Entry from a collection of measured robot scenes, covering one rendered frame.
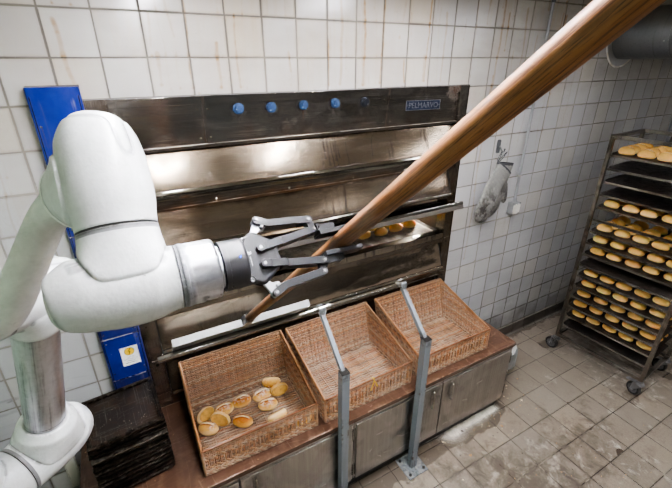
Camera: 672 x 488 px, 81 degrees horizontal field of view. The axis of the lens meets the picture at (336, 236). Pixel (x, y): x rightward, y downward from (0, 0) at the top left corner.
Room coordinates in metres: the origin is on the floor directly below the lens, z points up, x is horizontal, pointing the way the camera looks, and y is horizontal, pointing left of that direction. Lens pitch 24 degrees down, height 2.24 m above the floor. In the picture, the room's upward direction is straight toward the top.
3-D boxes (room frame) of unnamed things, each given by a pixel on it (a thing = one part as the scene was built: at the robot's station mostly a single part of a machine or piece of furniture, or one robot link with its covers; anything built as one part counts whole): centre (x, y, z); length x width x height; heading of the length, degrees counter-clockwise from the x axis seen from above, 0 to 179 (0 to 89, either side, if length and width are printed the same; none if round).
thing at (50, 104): (2.28, 1.44, 1.07); 1.93 x 0.16 x 2.15; 29
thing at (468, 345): (2.04, -0.59, 0.72); 0.56 x 0.49 x 0.28; 119
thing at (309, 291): (1.98, 0.07, 1.02); 1.79 x 0.11 x 0.19; 119
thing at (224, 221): (1.98, 0.07, 1.54); 1.79 x 0.11 x 0.19; 119
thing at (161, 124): (2.00, 0.09, 1.99); 1.80 x 0.08 x 0.21; 119
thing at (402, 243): (2.00, 0.08, 1.16); 1.80 x 0.06 x 0.04; 119
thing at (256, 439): (1.47, 0.44, 0.72); 0.56 x 0.49 x 0.28; 119
